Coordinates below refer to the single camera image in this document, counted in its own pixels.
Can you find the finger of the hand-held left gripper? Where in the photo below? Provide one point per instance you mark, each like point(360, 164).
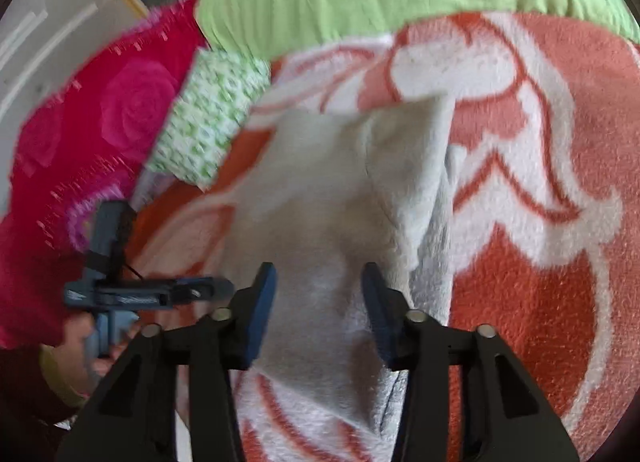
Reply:
point(205, 288)

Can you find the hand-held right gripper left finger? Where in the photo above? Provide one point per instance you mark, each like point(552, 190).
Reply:
point(260, 314)

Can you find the grey knitted sweater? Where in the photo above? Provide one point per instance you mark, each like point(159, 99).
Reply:
point(325, 192)

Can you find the green white patterned pillow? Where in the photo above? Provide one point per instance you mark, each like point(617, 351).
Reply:
point(210, 116)

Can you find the red rose print pillow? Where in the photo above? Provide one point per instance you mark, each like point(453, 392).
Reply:
point(75, 141)

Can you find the person's left hand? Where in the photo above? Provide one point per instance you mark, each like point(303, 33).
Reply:
point(75, 352)

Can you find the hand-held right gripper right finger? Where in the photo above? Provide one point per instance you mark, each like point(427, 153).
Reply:
point(377, 314)

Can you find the orange white floral blanket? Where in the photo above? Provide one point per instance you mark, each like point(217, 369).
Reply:
point(525, 292)

